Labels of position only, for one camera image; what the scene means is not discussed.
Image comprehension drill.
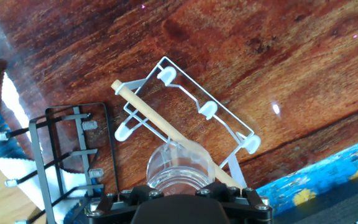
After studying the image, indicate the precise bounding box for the glossy wood grain mat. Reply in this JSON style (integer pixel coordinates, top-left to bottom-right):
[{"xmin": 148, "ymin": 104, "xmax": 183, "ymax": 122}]
[{"xmin": 0, "ymin": 0, "xmax": 358, "ymax": 194}]

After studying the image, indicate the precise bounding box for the black wire cup rack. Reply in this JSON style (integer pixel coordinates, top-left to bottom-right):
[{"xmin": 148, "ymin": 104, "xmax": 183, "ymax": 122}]
[{"xmin": 0, "ymin": 102, "xmax": 121, "ymax": 224}]

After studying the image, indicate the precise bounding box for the white cloth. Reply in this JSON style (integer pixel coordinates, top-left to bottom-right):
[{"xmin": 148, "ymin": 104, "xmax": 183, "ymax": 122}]
[{"xmin": 0, "ymin": 133, "xmax": 105, "ymax": 224}]

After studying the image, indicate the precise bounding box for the white wire rack wooden handle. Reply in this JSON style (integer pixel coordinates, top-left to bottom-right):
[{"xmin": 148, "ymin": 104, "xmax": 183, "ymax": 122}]
[{"xmin": 110, "ymin": 55, "xmax": 262, "ymax": 190}]

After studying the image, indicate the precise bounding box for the black foam block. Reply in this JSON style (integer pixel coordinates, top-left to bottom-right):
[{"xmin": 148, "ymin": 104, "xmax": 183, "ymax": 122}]
[{"xmin": 272, "ymin": 174, "xmax": 358, "ymax": 224}]

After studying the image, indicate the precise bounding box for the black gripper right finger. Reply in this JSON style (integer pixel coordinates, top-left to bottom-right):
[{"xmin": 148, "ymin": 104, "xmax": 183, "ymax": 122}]
[{"xmin": 194, "ymin": 182, "xmax": 273, "ymax": 224}]

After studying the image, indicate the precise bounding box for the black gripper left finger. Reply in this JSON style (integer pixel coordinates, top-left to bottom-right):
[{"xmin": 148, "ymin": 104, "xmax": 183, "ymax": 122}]
[{"xmin": 85, "ymin": 185, "xmax": 164, "ymax": 224}]

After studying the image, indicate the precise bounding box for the clear glass cup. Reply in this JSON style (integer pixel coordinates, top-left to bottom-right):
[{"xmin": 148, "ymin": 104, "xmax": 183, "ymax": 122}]
[{"xmin": 146, "ymin": 139, "xmax": 216, "ymax": 195}]

